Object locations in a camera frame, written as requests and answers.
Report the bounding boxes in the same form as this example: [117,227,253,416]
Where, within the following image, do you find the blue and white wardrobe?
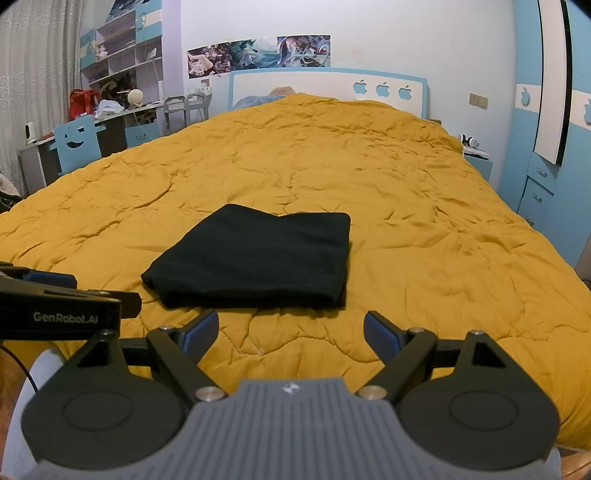
[512,0,591,268]

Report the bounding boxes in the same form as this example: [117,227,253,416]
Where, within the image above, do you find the blue and white drawer cabinet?
[124,124,162,148]

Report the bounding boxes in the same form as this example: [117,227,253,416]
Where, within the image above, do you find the black cable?
[0,344,40,394]

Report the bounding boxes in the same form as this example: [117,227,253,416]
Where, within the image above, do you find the blue smiley-face chair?
[50,115,103,175]

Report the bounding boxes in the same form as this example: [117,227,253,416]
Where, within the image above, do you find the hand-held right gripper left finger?
[69,308,228,405]

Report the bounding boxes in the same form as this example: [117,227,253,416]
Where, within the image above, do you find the white patterned curtain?
[0,0,116,185]

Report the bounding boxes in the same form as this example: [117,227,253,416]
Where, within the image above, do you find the wall poster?
[187,34,332,79]

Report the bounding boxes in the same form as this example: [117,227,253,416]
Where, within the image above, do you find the yellow quilt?
[0,92,591,450]

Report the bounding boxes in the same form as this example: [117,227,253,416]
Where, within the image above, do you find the black pants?
[141,203,352,311]

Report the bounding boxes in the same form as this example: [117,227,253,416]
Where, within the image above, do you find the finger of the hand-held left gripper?
[79,289,142,320]
[0,261,78,291]

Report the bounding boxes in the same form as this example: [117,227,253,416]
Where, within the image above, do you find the blue nightstand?
[463,152,494,186]

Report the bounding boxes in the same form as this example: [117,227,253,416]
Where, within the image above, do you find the red bag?
[69,89,101,119]

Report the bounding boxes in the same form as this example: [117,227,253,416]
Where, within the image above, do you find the white desk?
[18,99,167,192]

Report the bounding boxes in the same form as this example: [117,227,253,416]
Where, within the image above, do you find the grey trolley cart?
[164,92,213,135]

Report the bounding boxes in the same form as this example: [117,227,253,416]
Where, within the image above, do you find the pile of clothes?
[0,173,22,213]

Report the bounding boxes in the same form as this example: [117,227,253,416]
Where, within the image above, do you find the blue printed pillow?
[233,85,296,110]

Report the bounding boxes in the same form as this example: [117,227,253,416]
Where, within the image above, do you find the person's light blue trouser leg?
[8,346,68,480]

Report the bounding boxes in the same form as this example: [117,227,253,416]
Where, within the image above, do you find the wardrobe mirror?
[532,0,574,166]

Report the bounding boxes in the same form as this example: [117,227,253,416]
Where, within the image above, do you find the blue and white bookshelf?
[79,0,164,86]

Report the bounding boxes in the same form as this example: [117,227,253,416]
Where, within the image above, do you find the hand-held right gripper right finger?
[355,311,514,404]

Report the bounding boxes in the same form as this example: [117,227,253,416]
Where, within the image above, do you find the white and blue headboard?
[229,68,430,125]

